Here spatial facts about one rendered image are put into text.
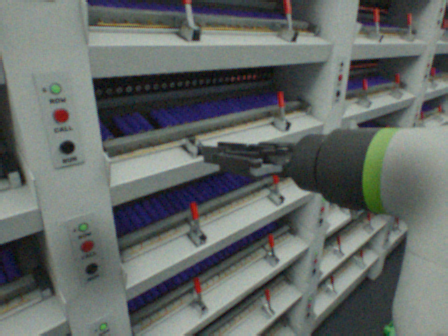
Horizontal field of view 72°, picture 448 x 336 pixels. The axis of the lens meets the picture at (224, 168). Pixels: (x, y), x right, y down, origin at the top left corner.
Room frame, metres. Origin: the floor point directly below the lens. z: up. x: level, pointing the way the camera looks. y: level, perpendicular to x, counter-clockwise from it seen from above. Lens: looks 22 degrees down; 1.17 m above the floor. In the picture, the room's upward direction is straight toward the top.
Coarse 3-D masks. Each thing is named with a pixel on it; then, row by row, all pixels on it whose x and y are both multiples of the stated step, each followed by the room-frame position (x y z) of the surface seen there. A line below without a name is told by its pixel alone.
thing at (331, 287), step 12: (372, 240) 1.33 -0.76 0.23; (360, 252) 1.21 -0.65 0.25; (372, 252) 1.31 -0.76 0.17; (348, 264) 1.20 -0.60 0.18; (360, 264) 1.20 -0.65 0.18; (336, 276) 1.12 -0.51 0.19; (348, 276) 1.14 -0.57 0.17; (324, 288) 1.05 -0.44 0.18; (336, 288) 1.06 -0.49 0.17; (324, 300) 0.99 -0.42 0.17
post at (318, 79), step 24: (312, 0) 0.89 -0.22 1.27; (336, 0) 0.84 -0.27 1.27; (336, 48) 0.84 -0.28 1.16; (288, 72) 0.93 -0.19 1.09; (312, 72) 0.87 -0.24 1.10; (336, 120) 0.87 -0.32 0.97; (312, 216) 0.83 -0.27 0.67; (312, 288) 0.87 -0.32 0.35; (288, 312) 0.87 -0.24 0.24; (312, 312) 0.89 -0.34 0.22
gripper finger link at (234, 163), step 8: (224, 160) 0.42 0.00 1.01; (232, 160) 0.41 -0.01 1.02; (240, 160) 0.39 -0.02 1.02; (248, 160) 0.38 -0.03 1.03; (256, 160) 0.37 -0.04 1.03; (224, 168) 0.42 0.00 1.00; (232, 168) 0.41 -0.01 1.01; (240, 168) 0.39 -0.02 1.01; (248, 168) 0.38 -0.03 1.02; (256, 168) 0.36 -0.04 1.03; (248, 176) 0.38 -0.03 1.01; (256, 176) 0.36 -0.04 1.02
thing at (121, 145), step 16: (240, 112) 0.72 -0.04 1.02; (256, 112) 0.74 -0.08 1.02; (272, 112) 0.79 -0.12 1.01; (288, 112) 0.82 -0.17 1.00; (176, 128) 0.59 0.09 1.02; (192, 128) 0.61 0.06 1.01; (208, 128) 0.64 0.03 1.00; (112, 144) 0.50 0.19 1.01; (128, 144) 0.51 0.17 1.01; (144, 144) 0.54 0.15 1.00
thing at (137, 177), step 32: (128, 96) 0.64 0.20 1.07; (160, 96) 0.69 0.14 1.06; (288, 96) 0.92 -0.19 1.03; (224, 128) 0.68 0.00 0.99; (256, 128) 0.71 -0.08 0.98; (320, 128) 0.83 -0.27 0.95; (128, 160) 0.50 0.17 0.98; (160, 160) 0.52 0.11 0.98; (192, 160) 0.54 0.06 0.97; (128, 192) 0.46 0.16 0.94
